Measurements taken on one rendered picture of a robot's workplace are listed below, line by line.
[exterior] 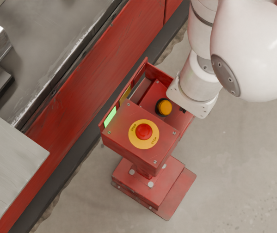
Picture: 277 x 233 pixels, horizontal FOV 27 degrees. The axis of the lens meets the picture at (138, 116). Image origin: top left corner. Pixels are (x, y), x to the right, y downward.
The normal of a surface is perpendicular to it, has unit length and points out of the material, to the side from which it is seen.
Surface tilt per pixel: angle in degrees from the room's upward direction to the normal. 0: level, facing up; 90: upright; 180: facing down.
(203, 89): 92
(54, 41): 0
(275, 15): 21
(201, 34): 90
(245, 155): 0
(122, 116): 0
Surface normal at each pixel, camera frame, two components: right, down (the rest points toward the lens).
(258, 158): 0.00, -0.28
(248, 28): -0.29, -0.41
